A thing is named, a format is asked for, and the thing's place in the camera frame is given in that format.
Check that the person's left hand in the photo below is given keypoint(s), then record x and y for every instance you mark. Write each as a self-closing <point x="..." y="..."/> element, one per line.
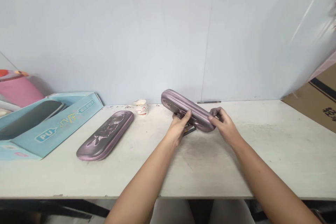
<point x="176" y="129"/>

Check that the person's right hand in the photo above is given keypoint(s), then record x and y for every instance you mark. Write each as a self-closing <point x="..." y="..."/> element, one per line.
<point x="227" y="128"/>

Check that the person's left fingers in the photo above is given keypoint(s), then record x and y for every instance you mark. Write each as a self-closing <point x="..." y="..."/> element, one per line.
<point x="185" y="117"/>

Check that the purple ribbed pencil case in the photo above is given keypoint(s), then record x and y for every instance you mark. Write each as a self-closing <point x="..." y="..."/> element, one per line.
<point x="183" y="104"/>

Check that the thin black pen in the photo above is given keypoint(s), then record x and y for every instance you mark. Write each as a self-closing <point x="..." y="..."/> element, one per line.
<point x="210" y="101"/>

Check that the white printed paper cup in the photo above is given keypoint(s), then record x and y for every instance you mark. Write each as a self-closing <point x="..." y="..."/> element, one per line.
<point x="141" y="108"/>

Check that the purple pencil case with figure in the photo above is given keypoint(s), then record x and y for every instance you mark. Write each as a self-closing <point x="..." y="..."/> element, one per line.
<point x="106" y="136"/>

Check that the person's legs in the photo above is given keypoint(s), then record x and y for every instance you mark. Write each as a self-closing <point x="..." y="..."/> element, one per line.
<point x="231" y="212"/>

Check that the light blue cardboard display box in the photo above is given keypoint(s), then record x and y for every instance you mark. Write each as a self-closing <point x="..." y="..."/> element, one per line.
<point x="60" y="127"/>

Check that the brown cardboard carton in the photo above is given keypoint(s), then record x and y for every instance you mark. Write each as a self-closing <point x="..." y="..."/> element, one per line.
<point x="315" y="100"/>

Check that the clear plastic sheet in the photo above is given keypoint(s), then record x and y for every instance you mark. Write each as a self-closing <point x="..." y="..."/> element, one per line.
<point x="317" y="24"/>

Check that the pink and orange cushion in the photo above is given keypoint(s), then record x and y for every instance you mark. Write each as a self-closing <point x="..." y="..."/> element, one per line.
<point x="19" y="90"/>

